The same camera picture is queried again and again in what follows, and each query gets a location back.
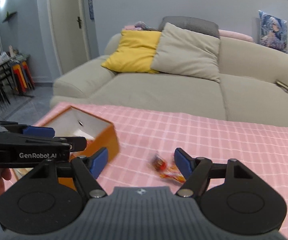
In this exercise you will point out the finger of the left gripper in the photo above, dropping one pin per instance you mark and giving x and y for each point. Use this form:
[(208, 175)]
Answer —
[(77, 144), (34, 131)]

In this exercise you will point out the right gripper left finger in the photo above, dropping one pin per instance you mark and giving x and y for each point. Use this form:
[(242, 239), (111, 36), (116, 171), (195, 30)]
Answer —
[(86, 171)]

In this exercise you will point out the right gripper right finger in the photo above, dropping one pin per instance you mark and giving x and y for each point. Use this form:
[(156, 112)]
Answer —
[(195, 171)]

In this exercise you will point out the orange fries snack bag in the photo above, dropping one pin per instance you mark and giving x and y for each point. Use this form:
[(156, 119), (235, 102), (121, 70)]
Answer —
[(172, 172)]

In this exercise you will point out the small clear nut snack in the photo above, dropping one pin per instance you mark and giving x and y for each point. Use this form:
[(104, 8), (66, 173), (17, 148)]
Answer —
[(158, 163)]

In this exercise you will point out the stacked colourful stools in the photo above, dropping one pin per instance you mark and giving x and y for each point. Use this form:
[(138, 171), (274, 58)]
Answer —
[(22, 77)]

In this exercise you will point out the pink checkered tablecloth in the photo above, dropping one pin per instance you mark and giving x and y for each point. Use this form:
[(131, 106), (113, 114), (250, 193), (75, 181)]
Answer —
[(143, 133)]

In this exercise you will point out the beige sofa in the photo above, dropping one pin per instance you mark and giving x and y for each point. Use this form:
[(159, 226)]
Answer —
[(247, 91)]

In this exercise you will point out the yellow cushion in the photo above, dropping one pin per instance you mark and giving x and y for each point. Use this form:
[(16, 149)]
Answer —
[(135, 52)]

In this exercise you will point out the beige cushion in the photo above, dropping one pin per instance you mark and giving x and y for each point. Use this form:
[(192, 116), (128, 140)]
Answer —
[(187, 53)]

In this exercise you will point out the white door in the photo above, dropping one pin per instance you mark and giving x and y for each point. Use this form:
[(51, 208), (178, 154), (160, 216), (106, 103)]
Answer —
[(69, 34)]

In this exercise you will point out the pink blanket behind sofa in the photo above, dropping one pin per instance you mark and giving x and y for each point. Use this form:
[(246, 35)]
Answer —
[(235, 35)]

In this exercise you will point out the grey cushion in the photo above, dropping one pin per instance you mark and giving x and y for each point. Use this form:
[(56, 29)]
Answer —
[(192, 24)]

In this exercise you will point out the anime wall poster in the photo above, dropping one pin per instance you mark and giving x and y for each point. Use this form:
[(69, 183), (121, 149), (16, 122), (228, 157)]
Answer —
[(273, 32)]

